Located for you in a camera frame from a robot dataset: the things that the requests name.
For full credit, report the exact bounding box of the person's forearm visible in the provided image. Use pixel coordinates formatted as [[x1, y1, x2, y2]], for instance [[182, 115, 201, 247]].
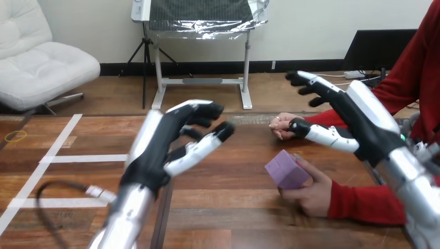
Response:
[[327, 181, 407, 226], [303, 109, 350, 129]]

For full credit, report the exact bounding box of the purple block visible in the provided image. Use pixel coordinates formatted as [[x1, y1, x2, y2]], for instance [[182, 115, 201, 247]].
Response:
[[265, 149, 312, 190]]

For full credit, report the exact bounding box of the dark screen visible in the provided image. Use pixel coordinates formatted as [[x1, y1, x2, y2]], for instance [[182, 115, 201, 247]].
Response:
[[341, 29, 418, 72]]

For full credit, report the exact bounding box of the white cushioned chair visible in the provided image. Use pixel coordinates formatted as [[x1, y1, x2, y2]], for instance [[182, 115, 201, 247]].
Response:
[[0, 0, 101, 116]]

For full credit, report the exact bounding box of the white desk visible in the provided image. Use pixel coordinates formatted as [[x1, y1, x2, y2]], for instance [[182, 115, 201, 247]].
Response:
[[131, 0, 253, 110]]

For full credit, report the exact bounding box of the black tripod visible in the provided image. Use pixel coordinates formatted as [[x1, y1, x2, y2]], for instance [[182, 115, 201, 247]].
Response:
[[119, 24, 193, 109]]

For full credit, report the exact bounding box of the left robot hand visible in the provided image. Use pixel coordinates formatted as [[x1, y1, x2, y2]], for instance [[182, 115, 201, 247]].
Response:
[[119, 99, 236, 199]]

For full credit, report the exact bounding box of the black cable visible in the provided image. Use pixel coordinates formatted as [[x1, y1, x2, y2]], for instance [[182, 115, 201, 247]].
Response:
[[35, 181, 118, 249]]

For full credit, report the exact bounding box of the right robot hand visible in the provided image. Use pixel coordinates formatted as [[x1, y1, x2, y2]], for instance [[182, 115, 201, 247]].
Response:
[[285, 71, 406, 168]]

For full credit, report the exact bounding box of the person's hand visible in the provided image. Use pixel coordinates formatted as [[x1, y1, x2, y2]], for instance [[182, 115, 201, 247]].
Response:
[[269, 112, 305, 141], [279, 154, 334, 218]]

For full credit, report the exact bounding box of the person's body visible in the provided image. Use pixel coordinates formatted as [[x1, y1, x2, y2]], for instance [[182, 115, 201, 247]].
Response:
[[372, 0, 440, 145]]

